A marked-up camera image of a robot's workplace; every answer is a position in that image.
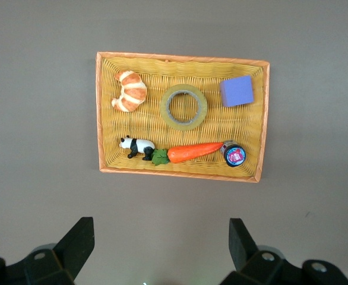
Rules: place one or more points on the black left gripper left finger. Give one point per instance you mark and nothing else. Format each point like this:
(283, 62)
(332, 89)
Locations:
(79, 240)

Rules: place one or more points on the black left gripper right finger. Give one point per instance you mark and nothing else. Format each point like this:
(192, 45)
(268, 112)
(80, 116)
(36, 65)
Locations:
(242, 243)

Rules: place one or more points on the yellowish clear tape roll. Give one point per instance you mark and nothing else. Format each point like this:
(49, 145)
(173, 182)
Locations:
(164, 108)

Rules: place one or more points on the yellow wicker basket orange rim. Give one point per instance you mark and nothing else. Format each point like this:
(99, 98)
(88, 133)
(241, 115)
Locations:
(191, 139)

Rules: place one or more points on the small jar with printed lid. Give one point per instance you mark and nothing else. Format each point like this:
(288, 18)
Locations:
(234, 155)

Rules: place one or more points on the toy orange carrot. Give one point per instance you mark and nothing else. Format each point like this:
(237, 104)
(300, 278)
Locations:
(191, 151)

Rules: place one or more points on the toy panda figure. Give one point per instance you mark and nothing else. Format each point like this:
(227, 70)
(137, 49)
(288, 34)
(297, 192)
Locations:
(141, 145)

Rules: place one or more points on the brown table mat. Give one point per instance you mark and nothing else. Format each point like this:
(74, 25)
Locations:
(43, 118)

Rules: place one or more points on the purple foam cube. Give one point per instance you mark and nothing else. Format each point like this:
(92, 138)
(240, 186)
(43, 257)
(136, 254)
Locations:
(236, 92)

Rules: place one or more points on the toy croissant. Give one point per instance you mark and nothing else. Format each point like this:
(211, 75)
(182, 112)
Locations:
(131, 89)

